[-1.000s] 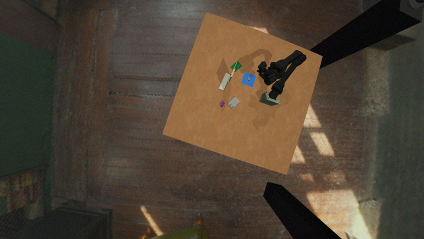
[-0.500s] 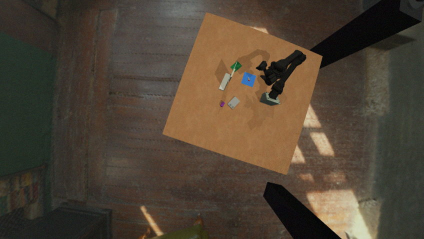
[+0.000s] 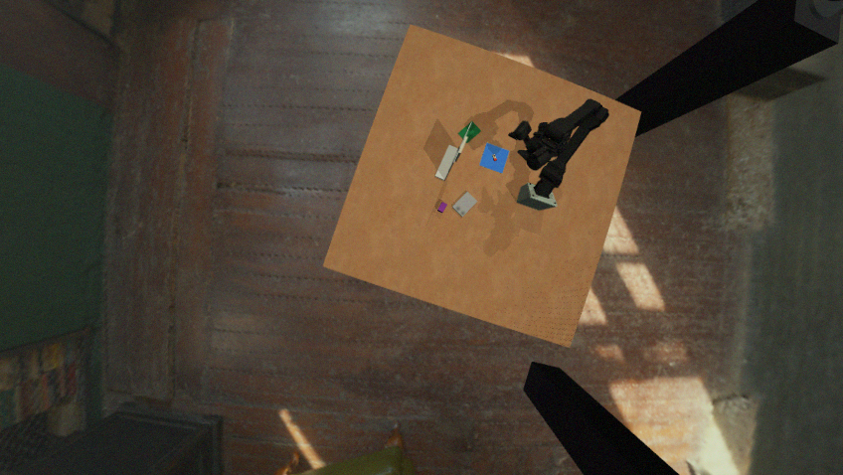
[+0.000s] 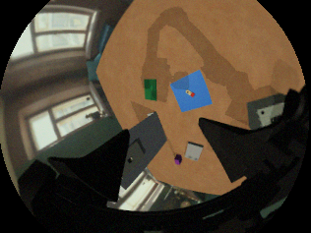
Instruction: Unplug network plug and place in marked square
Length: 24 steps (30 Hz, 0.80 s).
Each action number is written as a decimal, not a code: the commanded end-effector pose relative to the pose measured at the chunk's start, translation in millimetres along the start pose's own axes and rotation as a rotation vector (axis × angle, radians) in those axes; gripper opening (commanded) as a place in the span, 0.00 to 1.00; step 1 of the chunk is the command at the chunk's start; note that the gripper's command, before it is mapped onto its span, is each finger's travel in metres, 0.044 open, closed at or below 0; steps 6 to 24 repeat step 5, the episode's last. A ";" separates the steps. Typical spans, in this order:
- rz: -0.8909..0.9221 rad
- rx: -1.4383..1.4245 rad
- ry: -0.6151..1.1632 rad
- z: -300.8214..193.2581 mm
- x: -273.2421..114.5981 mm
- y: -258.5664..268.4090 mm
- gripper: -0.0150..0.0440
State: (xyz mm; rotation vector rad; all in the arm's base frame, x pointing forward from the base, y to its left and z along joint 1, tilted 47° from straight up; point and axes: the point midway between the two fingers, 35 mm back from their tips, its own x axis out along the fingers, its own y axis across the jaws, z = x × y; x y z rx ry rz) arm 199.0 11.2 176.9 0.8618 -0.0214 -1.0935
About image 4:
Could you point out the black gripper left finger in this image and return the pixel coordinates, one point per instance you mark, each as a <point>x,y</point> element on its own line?
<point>101,169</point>

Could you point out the grey panel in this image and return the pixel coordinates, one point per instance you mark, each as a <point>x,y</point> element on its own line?
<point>146,140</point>

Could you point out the purple cube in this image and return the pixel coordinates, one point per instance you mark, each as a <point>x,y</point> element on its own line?
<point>178,159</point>

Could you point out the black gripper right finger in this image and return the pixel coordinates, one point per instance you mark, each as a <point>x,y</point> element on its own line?
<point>235,147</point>

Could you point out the blue flat square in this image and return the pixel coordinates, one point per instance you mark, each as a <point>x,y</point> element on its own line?
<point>196,84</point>

